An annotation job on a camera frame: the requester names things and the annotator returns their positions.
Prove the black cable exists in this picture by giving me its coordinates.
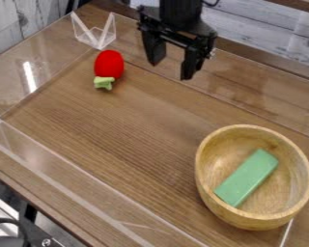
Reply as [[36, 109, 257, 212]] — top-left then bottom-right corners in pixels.
[[0, 217, 28, 247]]

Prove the red plush strawberry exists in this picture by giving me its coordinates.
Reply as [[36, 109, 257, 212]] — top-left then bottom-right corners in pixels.
[[94, 50, 125, 91]]

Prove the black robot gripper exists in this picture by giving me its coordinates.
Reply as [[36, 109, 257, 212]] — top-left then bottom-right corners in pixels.
[[137, 0, 217, 80]]

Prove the clear acrylic corner bracket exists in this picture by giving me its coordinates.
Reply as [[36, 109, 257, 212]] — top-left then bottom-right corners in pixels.
[[70, 12, 115, 50]]

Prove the green rectangular block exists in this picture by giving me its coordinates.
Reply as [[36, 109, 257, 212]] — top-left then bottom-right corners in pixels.
[[213, 149, 278, 207]]

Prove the black table leg bracket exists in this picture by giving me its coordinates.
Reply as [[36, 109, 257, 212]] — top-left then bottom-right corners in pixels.
[[18, 201, 64, 247]]

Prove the wooden bowl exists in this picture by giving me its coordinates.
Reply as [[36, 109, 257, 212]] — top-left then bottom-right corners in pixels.
[[194, 124, 309, 231]]

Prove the clear acrylic table fence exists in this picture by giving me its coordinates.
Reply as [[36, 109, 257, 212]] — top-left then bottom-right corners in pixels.
[[0, 16, 309, 247]]

